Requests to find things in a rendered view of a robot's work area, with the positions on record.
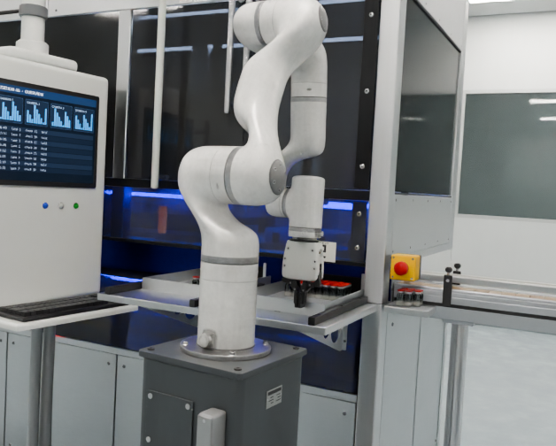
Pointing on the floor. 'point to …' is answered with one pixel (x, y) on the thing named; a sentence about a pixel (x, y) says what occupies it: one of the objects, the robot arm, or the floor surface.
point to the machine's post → (380, 219)
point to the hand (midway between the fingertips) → (300, 299)
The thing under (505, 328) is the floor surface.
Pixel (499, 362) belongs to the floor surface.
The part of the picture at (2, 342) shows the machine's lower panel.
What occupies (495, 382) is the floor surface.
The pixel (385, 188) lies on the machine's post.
